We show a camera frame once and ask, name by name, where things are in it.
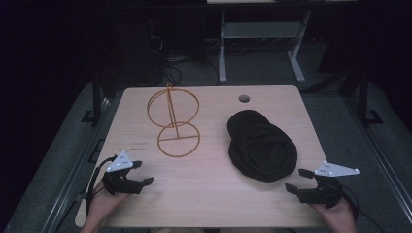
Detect black knit hat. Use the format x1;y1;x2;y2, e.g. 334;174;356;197
226;109;298;183

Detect black floor cables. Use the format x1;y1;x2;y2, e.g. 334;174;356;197
162;55;222;87

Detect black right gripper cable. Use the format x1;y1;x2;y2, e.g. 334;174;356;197
339;183;387;233

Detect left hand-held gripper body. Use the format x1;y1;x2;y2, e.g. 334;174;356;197
101;150;145;196

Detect grey metal desk frame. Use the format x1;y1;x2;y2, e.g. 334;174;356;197
217;10;307;84

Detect gold wire hat stand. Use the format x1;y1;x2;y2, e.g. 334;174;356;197
146;82;202;159

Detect aluminium floor rail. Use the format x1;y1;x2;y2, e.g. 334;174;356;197
38;95;113;233
346;95;412;216

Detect person's left hand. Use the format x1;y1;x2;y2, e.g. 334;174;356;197
81;184;131;233

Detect black metal post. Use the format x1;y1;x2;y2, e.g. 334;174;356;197
80;71;103;124
357;68;385;127

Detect person's right hand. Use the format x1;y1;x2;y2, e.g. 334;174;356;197
310;196;358;233

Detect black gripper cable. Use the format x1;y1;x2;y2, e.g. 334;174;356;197
85;154;118;218
339;183;387;233

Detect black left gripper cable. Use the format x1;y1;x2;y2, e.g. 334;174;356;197
85;154;118;218

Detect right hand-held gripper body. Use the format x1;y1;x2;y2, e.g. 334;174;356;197
298;160;361;209

